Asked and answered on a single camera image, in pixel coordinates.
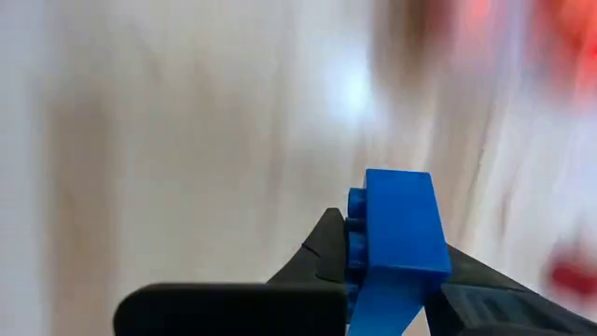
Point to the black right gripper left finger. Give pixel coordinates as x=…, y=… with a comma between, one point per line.
x=233, y=310

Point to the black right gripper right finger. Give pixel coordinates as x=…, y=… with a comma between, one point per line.
x=490, y=308

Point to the blue toy brick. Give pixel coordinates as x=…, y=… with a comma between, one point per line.
x=401, y=224

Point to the small red wooden block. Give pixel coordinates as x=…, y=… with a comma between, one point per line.
x=576, y=277

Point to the clear plastic bin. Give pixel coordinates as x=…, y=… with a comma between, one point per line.
x=573, y=42

